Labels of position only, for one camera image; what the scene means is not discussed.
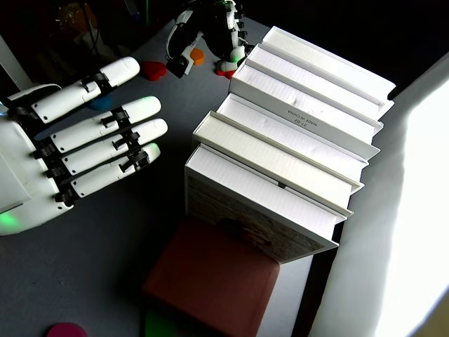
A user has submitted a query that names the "pink round block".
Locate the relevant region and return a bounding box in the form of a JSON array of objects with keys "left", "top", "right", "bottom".
[{"left": 46, "top": 322, "right": 88, "bottom": 337}]

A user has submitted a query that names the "blue round block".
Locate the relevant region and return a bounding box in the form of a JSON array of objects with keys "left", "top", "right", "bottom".
[{"left": 89, "top": 93, "right": 114, "bottom": 112}]

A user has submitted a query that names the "grey table cloth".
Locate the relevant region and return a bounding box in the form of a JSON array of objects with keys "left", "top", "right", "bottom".
[{"left": 0, "top": 15, "right": 449, "bottom": 337}]

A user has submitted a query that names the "grey-spined hardcover book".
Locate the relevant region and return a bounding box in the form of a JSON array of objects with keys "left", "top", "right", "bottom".
[{"left": 245, "top": 42, "right": 385, "bottom": 136}]

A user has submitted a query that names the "book marked Made in China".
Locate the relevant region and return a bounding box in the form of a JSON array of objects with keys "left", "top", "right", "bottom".
[{"left": 229, "top": 62, "right": 382, "bottom": 163}]

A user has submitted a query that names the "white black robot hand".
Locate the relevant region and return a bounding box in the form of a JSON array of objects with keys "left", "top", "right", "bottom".
[
  {"left": 0, "top": 55, "right": 169, "bottom": 237},
  {"left": 202, "top": 0, "right": 256, "bottom": 74}
]

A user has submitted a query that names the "white hardcover book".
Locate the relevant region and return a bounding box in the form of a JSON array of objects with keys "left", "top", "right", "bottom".
[{"left": 261, "top": 25, "right": 397, "bottom": 106}]

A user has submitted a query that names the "green block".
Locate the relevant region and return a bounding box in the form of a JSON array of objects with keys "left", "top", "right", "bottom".
[{"left": 144, "top": 308, "right": 178, "bottom": 337}]

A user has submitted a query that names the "white Fashionindia book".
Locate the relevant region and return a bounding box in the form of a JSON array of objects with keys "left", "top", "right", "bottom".
[{"left": 215, "top": 93, "right": 370, "bottom": 175}]

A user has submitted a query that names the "red hardcover book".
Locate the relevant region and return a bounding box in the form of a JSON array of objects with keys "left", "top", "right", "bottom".
[{"left": 142, "top": 216, "right": 282, "bottom": 337}]

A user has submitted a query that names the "black-spined Duet book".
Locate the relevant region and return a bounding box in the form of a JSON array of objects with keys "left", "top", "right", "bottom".
[{"left": 184, "top": 143, "right": 349, "bottom": 263}]

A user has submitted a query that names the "white post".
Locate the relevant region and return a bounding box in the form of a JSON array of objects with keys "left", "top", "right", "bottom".
[{"left": 0, "top": 34, "right": 34, "bottom": 93}]

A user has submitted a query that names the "cream-edged book Chinese spine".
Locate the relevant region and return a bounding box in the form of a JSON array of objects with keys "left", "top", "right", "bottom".
[{"left": 192, "top": 110, "right": 366, "bottom": 216}]

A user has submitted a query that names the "orange block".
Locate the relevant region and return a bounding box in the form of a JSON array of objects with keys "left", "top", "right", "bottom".
[{"left": 189, "top": 48, "right": 206, "bottom": 67}]

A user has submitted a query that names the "red heart block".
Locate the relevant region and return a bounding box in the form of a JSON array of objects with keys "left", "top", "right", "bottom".
[{"left": 140, "top": 60, "right": 168, "bottom": 82}]

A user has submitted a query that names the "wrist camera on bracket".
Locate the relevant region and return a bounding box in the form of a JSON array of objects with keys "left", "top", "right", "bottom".
[{"left": 165, "top": 44, "right": 197, "bottom": 79}]

